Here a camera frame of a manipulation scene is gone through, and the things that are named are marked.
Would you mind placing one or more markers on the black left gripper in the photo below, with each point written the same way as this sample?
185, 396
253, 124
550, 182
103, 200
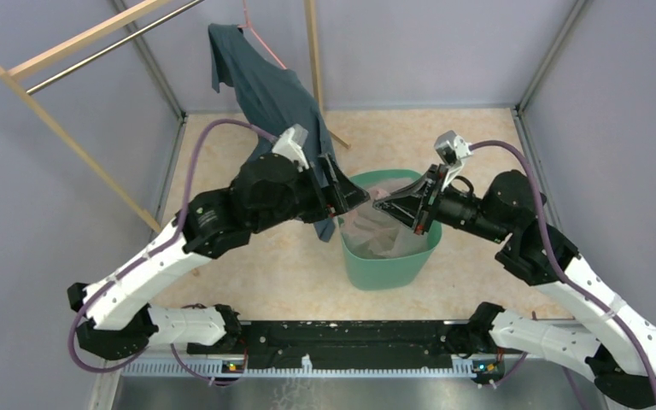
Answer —
341, 194

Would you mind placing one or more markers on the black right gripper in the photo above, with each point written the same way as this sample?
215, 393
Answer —
407, 207

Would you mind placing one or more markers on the pink plastic trash bag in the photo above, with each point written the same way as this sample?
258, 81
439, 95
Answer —
371, 234

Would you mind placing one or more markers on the green plastic trash bin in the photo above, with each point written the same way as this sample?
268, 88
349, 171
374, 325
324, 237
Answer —
383, 274

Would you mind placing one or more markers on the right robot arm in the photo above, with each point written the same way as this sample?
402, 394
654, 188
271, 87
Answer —
615, 350

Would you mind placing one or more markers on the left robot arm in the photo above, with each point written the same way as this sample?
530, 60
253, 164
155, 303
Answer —
116, 317

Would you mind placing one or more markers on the dark teal shirt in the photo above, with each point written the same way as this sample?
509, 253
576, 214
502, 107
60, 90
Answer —
270, 98

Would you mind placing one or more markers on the pink clothes hanger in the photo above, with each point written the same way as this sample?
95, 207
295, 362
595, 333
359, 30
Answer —
249, 26

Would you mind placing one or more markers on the wooden clothes rack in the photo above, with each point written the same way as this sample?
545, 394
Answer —
112, 108

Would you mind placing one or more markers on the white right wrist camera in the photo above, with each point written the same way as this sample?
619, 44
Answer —
455, 152

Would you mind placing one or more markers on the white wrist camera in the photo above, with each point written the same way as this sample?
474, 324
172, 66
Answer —
455, 152
290, 145

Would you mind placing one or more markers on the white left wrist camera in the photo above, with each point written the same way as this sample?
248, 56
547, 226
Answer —
290, 145

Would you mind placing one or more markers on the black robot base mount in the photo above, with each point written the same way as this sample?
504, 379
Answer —
368, 344

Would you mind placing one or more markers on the grey slotted cable duct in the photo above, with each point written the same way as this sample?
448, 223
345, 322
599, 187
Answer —
155, 366

